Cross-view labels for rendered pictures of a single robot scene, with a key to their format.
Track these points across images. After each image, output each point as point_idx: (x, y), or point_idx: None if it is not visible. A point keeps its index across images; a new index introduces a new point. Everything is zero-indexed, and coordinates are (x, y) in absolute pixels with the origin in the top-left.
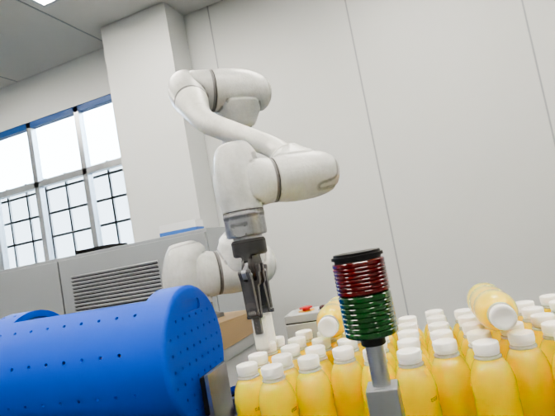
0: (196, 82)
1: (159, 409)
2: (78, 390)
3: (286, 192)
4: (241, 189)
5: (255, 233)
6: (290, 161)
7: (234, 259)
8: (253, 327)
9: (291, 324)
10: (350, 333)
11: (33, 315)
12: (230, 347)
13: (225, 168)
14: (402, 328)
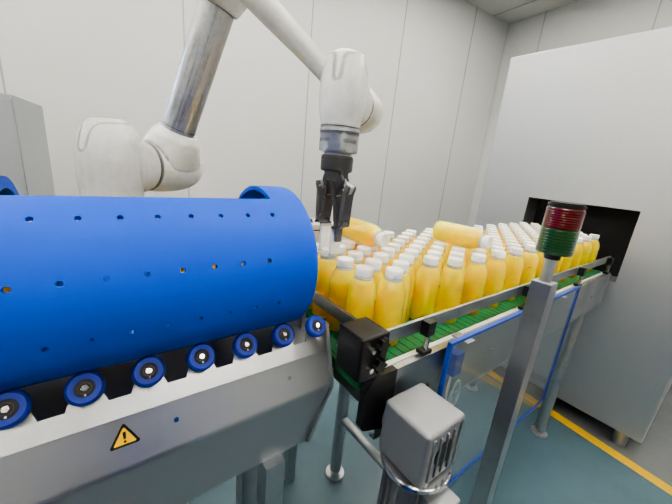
0: None
1: (292, 313)
2: (207, 303)
3: (366, 123)
4: (362, 107)
5: (356, 153)
6: (375, 96)
7: (178, 157)
8: (332, 235)
9: None
10: (564, 252)
11: (2, 185)
12: None
13: (357, 79)
14: (400, 242)
